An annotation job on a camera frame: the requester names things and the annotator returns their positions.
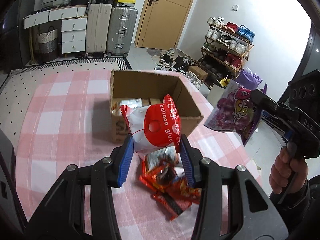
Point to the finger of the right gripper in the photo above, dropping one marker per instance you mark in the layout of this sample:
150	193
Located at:
264	102

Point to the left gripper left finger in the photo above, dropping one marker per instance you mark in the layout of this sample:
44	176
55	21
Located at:
79	205

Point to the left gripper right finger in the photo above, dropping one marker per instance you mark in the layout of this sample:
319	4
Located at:
232	205

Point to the red white balloon glue bag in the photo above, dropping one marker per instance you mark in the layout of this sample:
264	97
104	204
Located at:
153	127

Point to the right hand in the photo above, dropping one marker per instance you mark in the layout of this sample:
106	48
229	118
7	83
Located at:
282	169

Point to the purple gift bag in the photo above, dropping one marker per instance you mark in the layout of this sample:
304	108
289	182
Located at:
248	79

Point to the wooden shoe rack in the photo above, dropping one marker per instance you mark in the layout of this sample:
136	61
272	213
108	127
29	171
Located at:
226	48

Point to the small cardboard box on floor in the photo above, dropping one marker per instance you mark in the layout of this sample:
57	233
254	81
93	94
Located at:
199	72

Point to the red cookie packet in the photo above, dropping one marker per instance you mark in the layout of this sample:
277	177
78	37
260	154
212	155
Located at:
169	190

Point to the pink checked tablecloth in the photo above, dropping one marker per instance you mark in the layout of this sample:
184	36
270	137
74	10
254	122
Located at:
56	118

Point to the SF cardboard box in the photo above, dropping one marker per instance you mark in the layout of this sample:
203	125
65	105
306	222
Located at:
151	88

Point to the wooden door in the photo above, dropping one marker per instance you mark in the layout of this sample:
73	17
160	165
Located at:
161	23

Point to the dotted floor mat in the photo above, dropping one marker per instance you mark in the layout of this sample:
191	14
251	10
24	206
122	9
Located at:
120	62

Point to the silver suitcase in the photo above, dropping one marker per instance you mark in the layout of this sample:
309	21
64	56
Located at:
120	31

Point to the woven laundry basket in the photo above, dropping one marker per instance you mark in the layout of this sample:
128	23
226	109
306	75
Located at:
48	45

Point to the beige suitcase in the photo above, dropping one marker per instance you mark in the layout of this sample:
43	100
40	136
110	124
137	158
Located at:
98	20

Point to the white drawer desk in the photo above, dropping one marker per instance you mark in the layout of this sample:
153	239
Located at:
70	22

